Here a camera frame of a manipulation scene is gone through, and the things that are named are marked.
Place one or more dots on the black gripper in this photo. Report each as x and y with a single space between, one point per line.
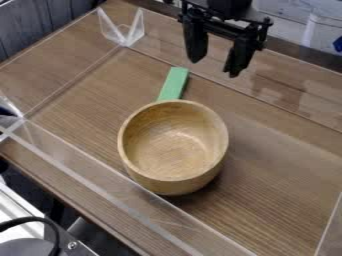
231 19

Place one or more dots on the green rectangular block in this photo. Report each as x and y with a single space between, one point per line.
173 84

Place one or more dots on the brown wooden bowl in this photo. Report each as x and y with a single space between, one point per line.
172 143

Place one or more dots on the white container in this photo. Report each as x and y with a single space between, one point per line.
322 33

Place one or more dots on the clear acrylic corner bracket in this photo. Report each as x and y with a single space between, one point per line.
121 34

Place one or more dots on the clear acrylic front wall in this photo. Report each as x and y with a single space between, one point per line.
63 144

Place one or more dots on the grey metal bracket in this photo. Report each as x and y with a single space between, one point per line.
71 246

